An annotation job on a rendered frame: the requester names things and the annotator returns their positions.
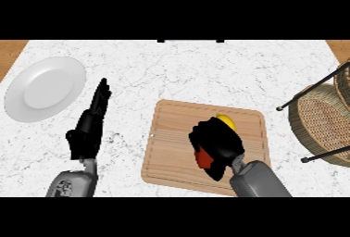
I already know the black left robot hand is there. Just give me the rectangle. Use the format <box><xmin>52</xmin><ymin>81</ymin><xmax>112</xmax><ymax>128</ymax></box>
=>
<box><xmin>65</xmin><ymin>77</ymin><xmax>114</xmax><ymax>161</ymax></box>

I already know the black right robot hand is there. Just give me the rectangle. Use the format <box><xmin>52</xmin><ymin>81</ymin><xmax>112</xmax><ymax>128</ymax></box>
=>
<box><xmin>187</xmin><ymin>116</ymin><xmax>246</xmax><ymax>182</ymax></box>

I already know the pale wooden cutting board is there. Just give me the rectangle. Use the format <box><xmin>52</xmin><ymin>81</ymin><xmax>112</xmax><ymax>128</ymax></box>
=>
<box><xmin>139</xmin><ymin>98</ymin><xmax>272</xmax><ymax>197</ymax></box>

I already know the white round plate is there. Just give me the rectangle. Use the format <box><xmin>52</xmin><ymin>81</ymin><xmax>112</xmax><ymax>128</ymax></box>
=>
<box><xmin>3</xmin><ymin>56</ymin><xmax>87</xmax><ymax>124</ymax></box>

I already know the wicker tiered basket black frame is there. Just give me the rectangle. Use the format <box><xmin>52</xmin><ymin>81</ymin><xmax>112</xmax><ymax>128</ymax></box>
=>
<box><xmin>275</xmin><ymin>57</ymin><xmax>350</xmax><ymax>169</ymax></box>

